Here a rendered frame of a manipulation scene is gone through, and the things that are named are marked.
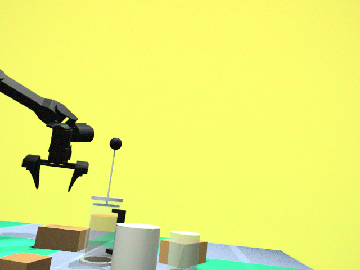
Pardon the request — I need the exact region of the glass french press with black knob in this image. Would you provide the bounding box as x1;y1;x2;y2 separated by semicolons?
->
79;137;126;267

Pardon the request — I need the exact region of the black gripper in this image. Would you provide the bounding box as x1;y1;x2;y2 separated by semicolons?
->
21;142;89;192

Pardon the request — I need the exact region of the grey cylinder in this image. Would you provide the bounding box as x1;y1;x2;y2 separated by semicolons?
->
110;223;161;270

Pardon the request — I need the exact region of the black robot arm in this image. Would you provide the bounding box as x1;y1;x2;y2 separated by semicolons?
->
0;69;95;145

